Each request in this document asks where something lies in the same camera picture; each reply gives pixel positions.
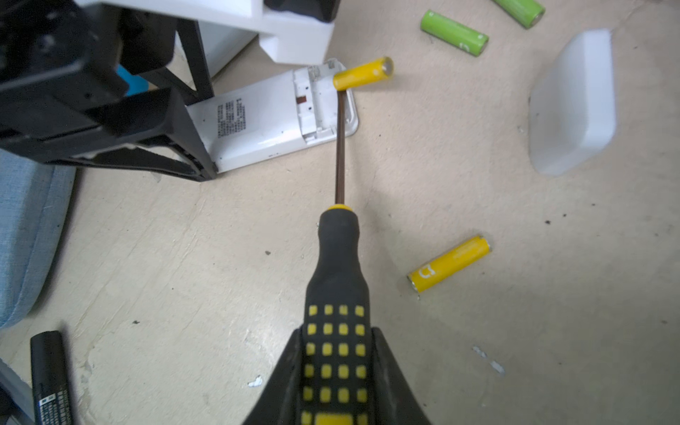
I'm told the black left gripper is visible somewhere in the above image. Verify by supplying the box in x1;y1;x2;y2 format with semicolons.
1;1;218;182

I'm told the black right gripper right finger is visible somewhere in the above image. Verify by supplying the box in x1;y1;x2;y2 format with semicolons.
371;328;431;425

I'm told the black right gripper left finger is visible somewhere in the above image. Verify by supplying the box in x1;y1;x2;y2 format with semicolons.
243;329;303;425

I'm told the black yellow screwdriver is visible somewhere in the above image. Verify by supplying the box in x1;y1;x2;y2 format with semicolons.
297;92;373;424

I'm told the white air conditioner remote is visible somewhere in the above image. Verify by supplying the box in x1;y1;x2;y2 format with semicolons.
188;58;345;174

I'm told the yellow battery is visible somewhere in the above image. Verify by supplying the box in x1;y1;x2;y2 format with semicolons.
407;235;492;293
332;57;394;91

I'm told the green battery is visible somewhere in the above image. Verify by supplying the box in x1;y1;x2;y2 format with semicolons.
493;0;545;29
421;10;490;57

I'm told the blue grey glasses case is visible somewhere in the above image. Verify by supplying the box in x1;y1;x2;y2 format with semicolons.
1;151;76;329

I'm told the black marker pen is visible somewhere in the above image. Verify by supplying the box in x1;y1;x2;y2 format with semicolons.
30;330;75;425

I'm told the aluminium front rail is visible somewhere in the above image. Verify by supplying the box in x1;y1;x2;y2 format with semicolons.
1;361;35;424

